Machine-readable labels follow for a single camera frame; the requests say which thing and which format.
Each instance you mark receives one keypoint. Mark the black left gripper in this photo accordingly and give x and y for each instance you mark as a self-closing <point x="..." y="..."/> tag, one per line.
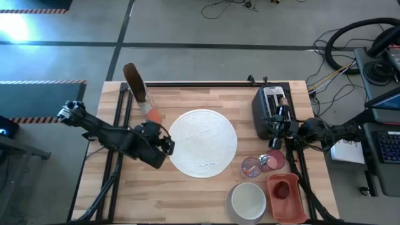
<point x="154" y="134"/>

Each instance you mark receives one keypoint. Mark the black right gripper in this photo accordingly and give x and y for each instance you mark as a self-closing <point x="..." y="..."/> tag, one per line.
<point x="284" y="128"/>

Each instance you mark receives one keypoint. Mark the pink faceted plastic tumbler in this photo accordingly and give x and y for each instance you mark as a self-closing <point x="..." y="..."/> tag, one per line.
<point x="275" y="161"/>

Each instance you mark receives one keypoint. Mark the pumpkin cereal box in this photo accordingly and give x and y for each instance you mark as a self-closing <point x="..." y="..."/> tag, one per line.
<point x="137" y="84"/>

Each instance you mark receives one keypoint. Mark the white ceramic bowl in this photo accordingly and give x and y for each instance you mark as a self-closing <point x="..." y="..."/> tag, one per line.
<point x="249" y="200"/>

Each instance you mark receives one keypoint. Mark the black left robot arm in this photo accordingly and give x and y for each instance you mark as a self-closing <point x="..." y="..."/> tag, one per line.
<point x="106" y="132"/>

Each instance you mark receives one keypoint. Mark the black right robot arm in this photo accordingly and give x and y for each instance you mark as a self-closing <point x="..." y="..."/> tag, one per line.
<point x="331" y="131"/>

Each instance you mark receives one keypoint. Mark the dark grey toaster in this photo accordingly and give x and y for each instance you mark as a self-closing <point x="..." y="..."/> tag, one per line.
<point x="261" y="115"/>

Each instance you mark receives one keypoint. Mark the white woven round placemat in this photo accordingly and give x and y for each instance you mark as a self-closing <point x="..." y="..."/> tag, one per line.
<point x="203" y="142"/>

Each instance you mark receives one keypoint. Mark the metal spoon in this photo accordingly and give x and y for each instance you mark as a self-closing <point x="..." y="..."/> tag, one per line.
<point x="264" y="159"/>

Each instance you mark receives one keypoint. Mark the clear purple plastic tumbler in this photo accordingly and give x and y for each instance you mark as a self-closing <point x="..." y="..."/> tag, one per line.
<point x="250" y="167"/>

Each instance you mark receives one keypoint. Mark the white paper sheet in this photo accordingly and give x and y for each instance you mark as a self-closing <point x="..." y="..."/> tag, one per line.
<point x="347" y="153"/>

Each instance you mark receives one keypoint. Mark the orange plastic bin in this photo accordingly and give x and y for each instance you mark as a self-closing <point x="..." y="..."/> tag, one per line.
<point x="292" y="206"/>

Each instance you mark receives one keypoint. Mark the black keyboard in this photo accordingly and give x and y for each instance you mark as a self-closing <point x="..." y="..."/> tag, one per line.
<point x="390" y="147"/>

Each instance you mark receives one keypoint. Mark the grey office desk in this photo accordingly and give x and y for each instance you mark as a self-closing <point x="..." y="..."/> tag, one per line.
<point x="381" y="178"/>

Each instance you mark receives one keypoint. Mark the black hazard-striped floor mat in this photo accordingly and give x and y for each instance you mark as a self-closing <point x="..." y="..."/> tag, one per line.
<point x="37" y="100"/>

